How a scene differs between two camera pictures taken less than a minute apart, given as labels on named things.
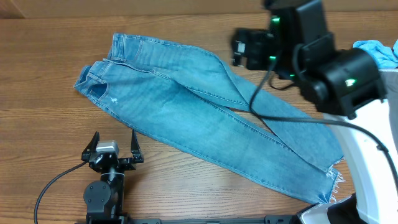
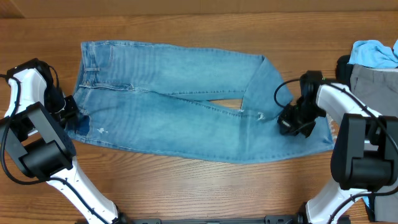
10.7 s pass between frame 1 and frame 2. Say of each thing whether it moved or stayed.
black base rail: stayed
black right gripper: moved
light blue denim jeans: moved
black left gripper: moved
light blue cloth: stayed
